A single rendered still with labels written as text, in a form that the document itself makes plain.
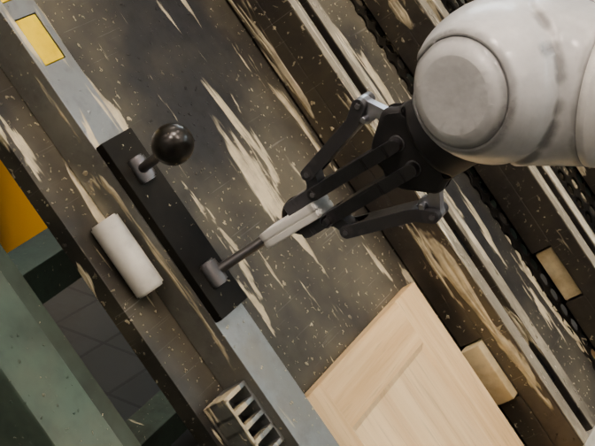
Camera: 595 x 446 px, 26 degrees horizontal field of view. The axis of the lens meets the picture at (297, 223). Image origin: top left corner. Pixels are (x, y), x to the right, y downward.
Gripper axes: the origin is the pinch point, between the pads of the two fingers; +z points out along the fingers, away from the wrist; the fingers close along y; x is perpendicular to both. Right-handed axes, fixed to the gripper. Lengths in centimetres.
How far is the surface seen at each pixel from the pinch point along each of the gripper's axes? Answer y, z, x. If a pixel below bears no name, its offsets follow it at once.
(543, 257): 28, 14, 64
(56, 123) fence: -20.0, 14.0, -3.8
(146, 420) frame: 33, 157, 122
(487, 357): 29.0, 12.4, 34.2
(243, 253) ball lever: 0.0, 7.2, -0.1
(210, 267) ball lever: -0.6, 9.9, -2.0
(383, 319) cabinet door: 16.7, 13.8, 22.7
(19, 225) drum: -28, 237, 203
